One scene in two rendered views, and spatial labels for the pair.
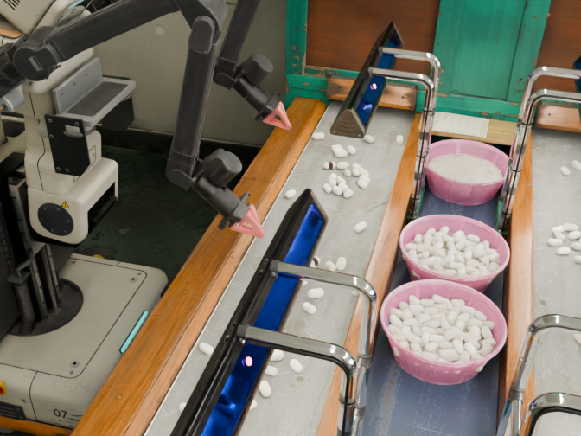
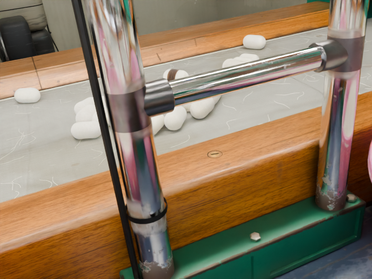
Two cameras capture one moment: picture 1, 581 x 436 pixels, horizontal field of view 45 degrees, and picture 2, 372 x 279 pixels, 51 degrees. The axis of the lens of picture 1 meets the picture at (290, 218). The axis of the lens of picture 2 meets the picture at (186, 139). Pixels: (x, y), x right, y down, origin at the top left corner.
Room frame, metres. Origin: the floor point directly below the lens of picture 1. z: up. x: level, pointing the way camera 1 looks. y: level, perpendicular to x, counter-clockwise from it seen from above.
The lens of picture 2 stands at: (1.51, -0.51, 0.92)
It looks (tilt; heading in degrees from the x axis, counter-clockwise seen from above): 28 degrees down; 54
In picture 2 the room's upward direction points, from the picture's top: 6 degrees counter-clockwise
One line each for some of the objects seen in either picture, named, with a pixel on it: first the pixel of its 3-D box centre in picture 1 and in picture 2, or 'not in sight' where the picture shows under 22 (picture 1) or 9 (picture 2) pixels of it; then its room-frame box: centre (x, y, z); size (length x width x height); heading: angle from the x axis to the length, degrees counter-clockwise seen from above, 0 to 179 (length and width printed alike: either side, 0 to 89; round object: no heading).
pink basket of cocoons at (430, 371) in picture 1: (440, 335); not in sight; (1.11, -0.33, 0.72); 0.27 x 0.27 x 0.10
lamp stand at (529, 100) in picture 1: (548, 160); not in sight; (1.59, -0.67, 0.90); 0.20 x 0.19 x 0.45; 165
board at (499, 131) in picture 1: (471, 127); not in sight; (2.02, -0.58, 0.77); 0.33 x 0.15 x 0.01; 75
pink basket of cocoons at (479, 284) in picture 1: (451, 259); not in sight; (1.38, -0.40, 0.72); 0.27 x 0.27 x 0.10
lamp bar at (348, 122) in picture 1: (372, 72); not in sight; (1.72, -0.20, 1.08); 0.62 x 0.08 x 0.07; 165
